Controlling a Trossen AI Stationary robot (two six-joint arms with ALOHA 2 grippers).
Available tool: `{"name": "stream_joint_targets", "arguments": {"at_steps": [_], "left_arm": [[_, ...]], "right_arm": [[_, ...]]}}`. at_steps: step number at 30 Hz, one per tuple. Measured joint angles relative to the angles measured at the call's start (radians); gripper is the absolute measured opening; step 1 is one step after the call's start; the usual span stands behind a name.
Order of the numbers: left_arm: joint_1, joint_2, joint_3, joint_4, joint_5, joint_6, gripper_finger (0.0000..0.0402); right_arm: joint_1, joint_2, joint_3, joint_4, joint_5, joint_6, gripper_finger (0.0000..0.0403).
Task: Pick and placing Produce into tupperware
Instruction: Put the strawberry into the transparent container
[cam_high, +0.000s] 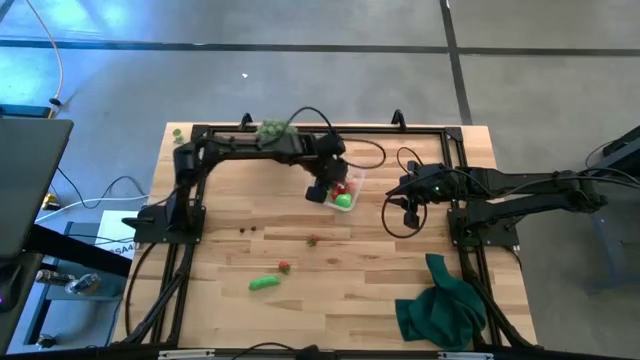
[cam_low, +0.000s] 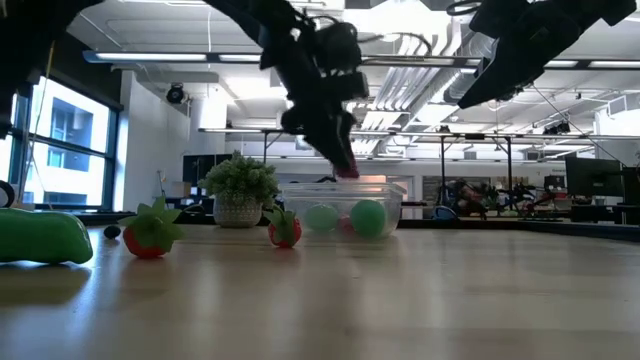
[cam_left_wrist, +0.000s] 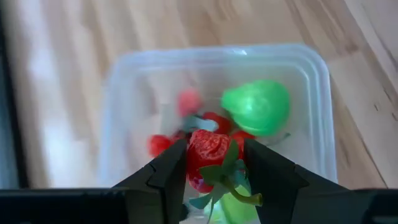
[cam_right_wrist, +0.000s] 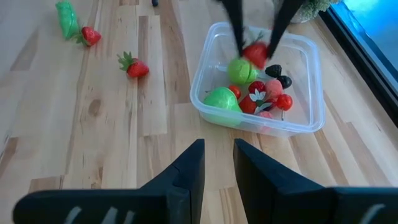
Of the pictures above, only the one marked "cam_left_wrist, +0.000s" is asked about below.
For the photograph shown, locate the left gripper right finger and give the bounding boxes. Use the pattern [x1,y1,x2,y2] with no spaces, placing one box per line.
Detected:
[244,139,368,224]

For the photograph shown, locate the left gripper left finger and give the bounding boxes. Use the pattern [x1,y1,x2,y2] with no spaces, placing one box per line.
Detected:
[113,139,188,224]

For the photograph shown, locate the red toy cherry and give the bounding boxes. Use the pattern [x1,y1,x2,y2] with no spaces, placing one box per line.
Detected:
[147,133,174,159]

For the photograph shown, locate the large green toy vegetable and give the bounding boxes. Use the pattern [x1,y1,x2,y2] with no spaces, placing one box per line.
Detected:
[217,185,261,224]

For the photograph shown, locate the red toy strawberry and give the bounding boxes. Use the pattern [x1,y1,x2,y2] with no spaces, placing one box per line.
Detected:
[185,129,264,223]
[182,111,233,135]

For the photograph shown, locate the pink toy peach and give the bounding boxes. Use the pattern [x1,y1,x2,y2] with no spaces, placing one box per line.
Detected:
[176,88,203,118]

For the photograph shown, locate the clear plastic tupperware container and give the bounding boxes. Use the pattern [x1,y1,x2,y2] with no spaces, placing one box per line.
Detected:
[98,43,338,224]

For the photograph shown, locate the black aluminium table frame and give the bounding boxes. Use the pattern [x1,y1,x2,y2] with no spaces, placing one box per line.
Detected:
[0,6,30,189]

